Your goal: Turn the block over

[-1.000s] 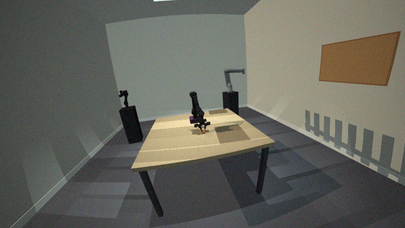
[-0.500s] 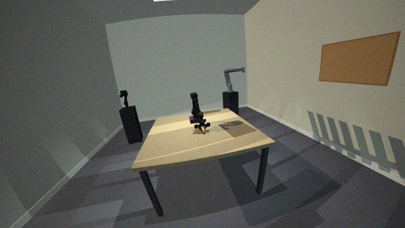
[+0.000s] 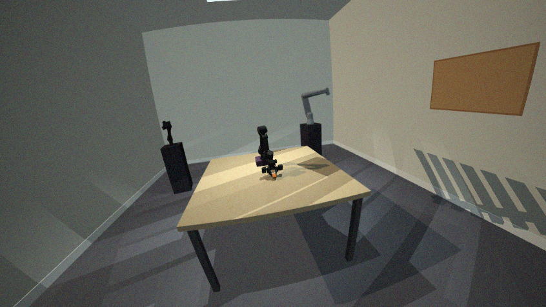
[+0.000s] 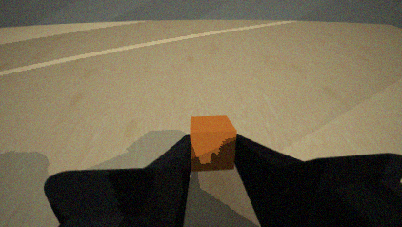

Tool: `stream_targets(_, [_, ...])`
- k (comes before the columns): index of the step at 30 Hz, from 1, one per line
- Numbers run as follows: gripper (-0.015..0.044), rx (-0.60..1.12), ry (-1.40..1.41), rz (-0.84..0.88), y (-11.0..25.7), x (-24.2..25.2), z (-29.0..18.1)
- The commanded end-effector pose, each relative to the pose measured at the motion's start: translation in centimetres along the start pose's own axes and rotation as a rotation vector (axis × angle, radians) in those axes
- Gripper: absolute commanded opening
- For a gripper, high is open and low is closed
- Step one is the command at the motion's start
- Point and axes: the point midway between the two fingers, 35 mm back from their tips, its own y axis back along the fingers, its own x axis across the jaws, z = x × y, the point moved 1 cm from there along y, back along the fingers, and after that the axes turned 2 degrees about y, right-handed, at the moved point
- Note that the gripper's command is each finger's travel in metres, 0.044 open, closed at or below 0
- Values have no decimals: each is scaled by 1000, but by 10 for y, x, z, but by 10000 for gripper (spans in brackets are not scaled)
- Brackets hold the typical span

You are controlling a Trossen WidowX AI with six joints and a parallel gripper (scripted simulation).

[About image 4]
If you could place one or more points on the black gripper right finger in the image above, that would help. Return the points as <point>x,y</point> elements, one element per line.
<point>287,192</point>

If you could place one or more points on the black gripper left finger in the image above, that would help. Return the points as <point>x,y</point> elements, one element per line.
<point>158,191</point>

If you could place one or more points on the orange block with dark square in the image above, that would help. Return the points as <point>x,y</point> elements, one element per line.
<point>213,142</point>

